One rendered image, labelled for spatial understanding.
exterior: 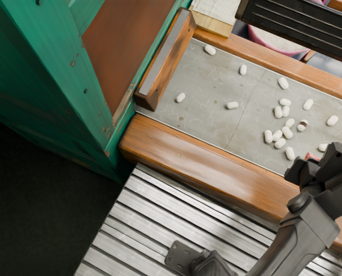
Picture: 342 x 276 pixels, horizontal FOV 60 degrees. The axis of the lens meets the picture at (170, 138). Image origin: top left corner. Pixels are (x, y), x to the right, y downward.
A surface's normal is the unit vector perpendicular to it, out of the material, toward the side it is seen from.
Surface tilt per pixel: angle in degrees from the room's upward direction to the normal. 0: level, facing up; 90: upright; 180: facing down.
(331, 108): 0
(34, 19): 90
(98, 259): 0
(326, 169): 50
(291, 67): 0
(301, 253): 18
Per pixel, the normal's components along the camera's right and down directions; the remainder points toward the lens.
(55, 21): 0.91, 0.40
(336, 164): -0.28, 0.49
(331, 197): -0.54, 0.23
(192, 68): 0.05, -0.28
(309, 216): 0.29, -0.45
